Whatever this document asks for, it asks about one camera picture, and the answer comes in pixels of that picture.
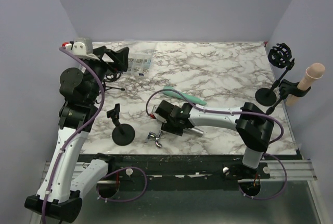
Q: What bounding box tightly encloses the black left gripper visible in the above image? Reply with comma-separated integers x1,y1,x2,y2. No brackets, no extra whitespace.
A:
85,46,129,104

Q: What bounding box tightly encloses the silver grey microphone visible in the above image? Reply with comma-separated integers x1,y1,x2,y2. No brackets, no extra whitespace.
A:
185,128,203,136

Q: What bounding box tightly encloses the black tripod shock-mount stand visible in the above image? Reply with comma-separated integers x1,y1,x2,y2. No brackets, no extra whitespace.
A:
102,72,125,92

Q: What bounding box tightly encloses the mint green microphone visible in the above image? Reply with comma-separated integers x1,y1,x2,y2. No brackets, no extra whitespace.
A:
162,86,207,106

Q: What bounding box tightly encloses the black round-base clip stand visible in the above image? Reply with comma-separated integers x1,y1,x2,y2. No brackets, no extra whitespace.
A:
106,104,135,146

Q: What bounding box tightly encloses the black clip microphone stand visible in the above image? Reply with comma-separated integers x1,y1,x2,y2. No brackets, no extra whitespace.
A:
266,79,311,115

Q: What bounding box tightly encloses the black shock-mount round-base stand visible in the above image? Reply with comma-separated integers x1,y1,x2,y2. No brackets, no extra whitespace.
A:
254,43,297,106

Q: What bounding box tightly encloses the beige pink microphone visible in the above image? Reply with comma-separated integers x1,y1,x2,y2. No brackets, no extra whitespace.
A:
286,63,325,106

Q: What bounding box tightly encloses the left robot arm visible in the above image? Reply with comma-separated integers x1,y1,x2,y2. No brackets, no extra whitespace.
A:
24,42,130,223

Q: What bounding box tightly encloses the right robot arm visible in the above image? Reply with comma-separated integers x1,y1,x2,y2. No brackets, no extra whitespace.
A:
153,100,274,178

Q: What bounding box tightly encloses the clear plastic screw box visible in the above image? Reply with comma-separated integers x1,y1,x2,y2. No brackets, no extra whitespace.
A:
124,53,153,78

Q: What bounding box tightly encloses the chrome faucet piece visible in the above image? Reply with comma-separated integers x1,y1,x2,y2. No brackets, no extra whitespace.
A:
144,130,163,148

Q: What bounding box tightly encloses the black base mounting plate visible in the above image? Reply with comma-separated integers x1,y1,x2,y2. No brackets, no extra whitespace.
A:
78,152,271,192

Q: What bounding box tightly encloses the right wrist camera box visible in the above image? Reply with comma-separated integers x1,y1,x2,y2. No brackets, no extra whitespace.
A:
151,105,167,123

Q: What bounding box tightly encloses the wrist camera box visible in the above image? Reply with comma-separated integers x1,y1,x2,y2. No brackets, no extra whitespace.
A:
62,38,93,56
151,105,167,123

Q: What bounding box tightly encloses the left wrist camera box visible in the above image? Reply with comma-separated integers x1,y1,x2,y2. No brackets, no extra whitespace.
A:
62,38,93,56

